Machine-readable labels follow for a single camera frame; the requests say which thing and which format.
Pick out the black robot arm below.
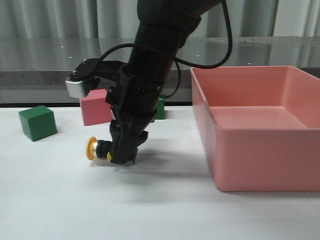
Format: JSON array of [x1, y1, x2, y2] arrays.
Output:
[[106, 0, 220, 164]]

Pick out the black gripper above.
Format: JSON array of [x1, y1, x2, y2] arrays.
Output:
[[105, 64, 166, 165]]

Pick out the left green wooden cube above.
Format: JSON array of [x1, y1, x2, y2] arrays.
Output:
[[18, 105, 58, 142]]

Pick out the dark glossy back table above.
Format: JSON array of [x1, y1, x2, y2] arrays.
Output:
[[0, 36, 320, 107]]

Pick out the green wooden cube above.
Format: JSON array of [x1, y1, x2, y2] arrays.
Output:
[[18, 105, 58, 142], [155, 97, 165, 120]]

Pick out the right green wooden cube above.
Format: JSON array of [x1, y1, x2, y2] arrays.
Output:
[[155, 97, 165, 120]]

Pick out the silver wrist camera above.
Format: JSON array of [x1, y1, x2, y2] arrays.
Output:
[[65, 58, 101, 99]]

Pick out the yellow push button switch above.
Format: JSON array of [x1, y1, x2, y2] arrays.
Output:
[[85, 136, 113, 162]]

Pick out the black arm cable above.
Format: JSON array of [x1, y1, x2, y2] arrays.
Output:
[[98, 0, 233, 99]]

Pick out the pink wooden cube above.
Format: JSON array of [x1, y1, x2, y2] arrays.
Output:
[[80, 89, 112, 126]]

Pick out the pink plastic bin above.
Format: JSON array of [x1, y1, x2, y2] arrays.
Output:
[[190, 66, 320, 191]]

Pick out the grey curtain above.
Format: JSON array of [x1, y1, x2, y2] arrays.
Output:
[[0, 0, 320, 39]]

